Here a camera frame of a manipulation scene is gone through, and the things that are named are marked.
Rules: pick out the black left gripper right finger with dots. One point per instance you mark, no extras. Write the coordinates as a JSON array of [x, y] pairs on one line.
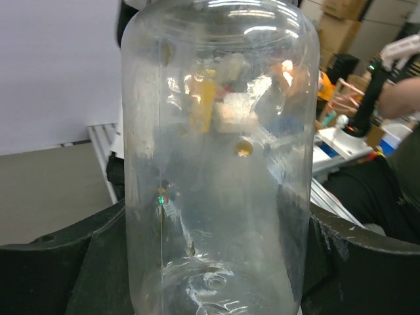
[[350, 270]]

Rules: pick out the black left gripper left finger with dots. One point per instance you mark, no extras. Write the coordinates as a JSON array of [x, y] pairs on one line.
[[80, 269]]

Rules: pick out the short clear capped bottle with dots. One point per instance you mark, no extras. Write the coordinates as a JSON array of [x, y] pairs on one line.
[[218, 122]]

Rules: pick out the person in dark clothes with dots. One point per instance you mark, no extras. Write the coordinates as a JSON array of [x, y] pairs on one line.
[[383, 191]]

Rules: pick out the blue plastic bin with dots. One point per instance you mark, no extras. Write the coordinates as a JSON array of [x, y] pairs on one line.
[[328, 150]]

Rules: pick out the yellow plush toy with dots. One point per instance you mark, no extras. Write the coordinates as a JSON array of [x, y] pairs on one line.
[[325, 87]]

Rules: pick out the brown cardboard boxes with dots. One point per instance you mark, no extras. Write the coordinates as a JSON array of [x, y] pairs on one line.
[[338, 27]]

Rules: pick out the metal frame post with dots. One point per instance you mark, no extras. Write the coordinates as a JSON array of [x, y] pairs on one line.
[[102, 137]]

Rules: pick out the black post with light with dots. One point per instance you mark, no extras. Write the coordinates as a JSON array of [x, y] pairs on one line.
[[359, 125]]

